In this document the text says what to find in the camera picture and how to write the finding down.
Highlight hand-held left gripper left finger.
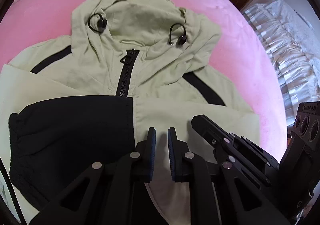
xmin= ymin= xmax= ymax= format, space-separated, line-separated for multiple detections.
xmin=32 ymin=127 xmax=160 ymax=225

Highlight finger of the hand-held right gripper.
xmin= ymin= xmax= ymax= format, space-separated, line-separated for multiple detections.
xmin=212 ymin=141 xmax=272 ymax=188
xmin=191 ymin=114 xmax=280 ymax=173

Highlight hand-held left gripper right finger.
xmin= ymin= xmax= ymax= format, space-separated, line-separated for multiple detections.
xmin=167 ymin=127 xmax=290 ymax=225

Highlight green and black hooded jacket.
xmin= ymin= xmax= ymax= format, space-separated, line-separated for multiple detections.
xmin=0 ymin=0 xmax=263 ymax=225

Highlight pink blanket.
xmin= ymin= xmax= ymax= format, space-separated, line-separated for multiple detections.
xmin=0 ymin=0 xmax=294 ymax=160

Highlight white lace furniture cover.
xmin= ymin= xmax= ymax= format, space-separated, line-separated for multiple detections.
xmin=241 ymin=0 xmax=320 ymax=128

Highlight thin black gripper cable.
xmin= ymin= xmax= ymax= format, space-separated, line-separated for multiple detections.
xmin=0 ymin=160 xmax=25 ymax=225

